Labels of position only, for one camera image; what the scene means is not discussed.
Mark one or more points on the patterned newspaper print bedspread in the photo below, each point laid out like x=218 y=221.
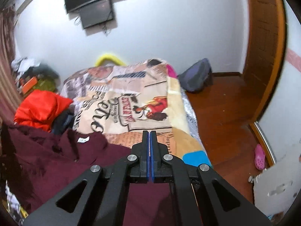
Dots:
x=123 y=101

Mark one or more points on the yellow curved headboard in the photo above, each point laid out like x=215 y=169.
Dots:
x=109 y=58

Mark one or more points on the orange box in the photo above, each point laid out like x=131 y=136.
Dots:
x=26 y=87

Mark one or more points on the dark grey bag on table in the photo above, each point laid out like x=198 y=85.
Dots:
x=45 y=70

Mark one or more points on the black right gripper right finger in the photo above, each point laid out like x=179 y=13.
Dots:
x=200 y=195

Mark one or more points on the navy blue folded garment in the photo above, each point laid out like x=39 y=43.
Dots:
x=63 y=122

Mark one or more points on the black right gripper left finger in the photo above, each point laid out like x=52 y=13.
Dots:
x=99 y=195

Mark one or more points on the striped pink curtain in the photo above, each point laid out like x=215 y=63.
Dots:
x=10 y=97

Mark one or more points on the pink croc shoe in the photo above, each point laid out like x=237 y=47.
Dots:
x=259 y=159

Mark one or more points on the maroon large garment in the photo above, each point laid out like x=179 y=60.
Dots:
x=39 y=164

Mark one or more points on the purple grey backpack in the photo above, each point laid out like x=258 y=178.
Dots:
x=197 y=77

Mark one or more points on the red folded garment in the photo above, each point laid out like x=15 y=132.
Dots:
x=40 y=108

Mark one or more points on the small dark wall monitor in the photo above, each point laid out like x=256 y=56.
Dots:
x=98 y=12

